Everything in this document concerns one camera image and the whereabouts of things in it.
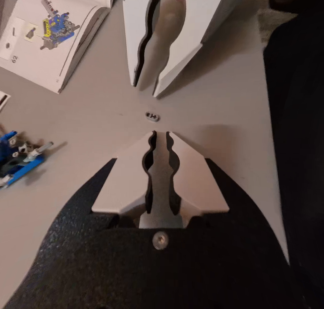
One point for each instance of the small grey lego liftarm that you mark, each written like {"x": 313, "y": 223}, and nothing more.
{"x": 153, "y": 120}

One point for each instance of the person's torso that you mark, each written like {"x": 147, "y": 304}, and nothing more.
{"x": 298, "y": 137}

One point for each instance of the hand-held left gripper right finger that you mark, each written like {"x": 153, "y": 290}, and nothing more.
{"x": 200, "y": 187}

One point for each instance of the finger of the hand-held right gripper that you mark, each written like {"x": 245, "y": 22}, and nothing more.
{"x": 136, "y": 23}
{"x": 195, "y": 23}

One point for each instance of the lego sticker sheet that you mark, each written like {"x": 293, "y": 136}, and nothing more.
{"x": 3, "y": 101}

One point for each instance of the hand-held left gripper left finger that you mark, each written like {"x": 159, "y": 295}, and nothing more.
{"x": 121, "y": 187}

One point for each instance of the open lego instruction booklet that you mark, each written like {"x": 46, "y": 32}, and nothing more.
{"x": 38, "y": 48}

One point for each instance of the blue grey lego axle assembly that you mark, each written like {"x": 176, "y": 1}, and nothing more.
{"x": 22, "y": 167}

